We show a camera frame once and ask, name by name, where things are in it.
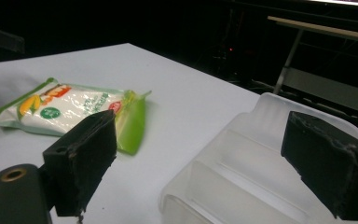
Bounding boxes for green and white powder packet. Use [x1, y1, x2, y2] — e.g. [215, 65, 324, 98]
[0, 77, 153, 157]

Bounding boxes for metal-framed table with wooden top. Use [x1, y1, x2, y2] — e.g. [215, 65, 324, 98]
[267, 15, 358, 119]

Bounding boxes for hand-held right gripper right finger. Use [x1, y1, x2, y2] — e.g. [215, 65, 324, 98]
[280, 110, 358, 222]

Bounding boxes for dark equipment with red light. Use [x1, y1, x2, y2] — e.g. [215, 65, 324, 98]
[209, 41, 250, 82]

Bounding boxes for translucent plastic storage box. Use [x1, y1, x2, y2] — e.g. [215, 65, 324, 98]
[158, 91, 358, 224]

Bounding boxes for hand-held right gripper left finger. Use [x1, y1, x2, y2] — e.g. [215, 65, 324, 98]
[42, 109, 118, 217]

